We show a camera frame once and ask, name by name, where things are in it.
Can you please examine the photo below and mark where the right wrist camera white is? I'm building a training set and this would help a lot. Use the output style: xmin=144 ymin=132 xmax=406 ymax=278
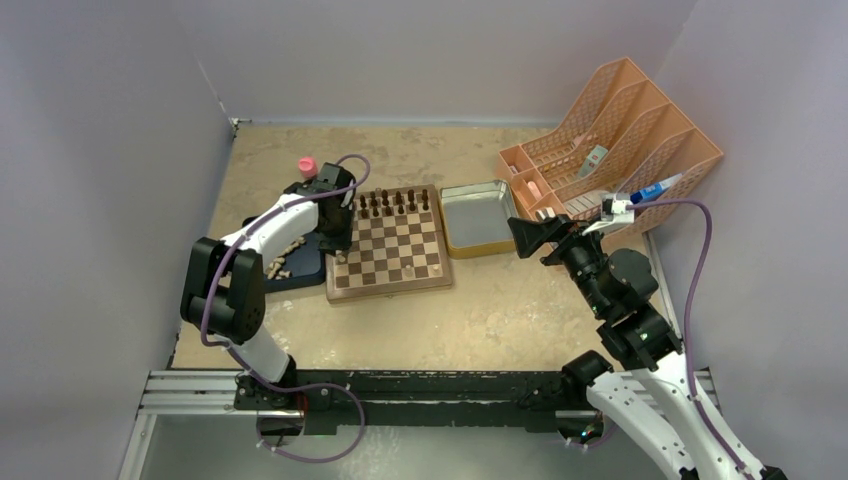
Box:
xmin=582 ymin=193 xmax=635 ymax=236

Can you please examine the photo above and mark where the pink eraser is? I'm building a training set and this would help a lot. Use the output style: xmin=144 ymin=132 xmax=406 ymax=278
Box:
xmin=526 ymin=180 xmax=543 ymax=201

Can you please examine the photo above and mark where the white card pack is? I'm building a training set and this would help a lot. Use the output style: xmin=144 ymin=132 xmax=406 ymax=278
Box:
xmin=577 ymin=144 xmax=608 ymax=178

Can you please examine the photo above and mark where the orange plastic file organizer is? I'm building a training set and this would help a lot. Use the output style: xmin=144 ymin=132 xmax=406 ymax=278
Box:
xmin=495 ymin=57 xmax=724 ymax=220

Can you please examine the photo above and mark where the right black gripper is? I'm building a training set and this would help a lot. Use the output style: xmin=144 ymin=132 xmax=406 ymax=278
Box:
xmin=507 ymin=213 xmax=610 ymax=316

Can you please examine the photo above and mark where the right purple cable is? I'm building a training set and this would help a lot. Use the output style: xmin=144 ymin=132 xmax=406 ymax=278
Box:
xmin=625 ymin=198 xmax=763 ymax=480

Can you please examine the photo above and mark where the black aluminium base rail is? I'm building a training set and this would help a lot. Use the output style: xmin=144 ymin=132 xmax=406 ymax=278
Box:
xmin=140 ymin=369 xmax=600 ymax=435

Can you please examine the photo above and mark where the pink capped bottle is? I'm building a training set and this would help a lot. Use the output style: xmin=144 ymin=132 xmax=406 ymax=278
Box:
xmin=297 ymin=157 xmax=319 ymax=180

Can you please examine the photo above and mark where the wooden chess board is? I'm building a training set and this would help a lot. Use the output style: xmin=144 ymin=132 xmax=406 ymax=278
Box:
xmin=325 ymin=184 xmax=454 ymax=303

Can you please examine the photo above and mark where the gold metal tin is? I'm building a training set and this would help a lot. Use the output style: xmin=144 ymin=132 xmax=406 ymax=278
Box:
xmin=439 ymin=180 xmax=518 ymax=259

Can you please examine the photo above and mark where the dark blue tin lid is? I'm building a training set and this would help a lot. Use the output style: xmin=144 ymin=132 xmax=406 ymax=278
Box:
xmin=262 ymin=232 xmax=327 ymax=294

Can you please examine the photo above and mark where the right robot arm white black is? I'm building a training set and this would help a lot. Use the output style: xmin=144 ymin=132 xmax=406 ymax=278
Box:
xmin=507 ymin=215 xmax=785 ymax=479

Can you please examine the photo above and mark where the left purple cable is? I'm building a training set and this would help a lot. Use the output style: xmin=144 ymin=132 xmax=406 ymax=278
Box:
xmin=198 ymin=153 xmax=372 ymax=465

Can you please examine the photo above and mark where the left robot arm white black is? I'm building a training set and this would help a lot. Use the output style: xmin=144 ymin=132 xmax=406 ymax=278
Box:
xmin=179 ymin=161 xmax=368 ymax=409

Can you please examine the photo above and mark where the purple cable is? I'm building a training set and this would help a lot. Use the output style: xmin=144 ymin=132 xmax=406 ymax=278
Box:
xmin=625 ymin=198 xmax=763 ymax=480
xmin=198 ymin=153 xmax=372 ymax=465

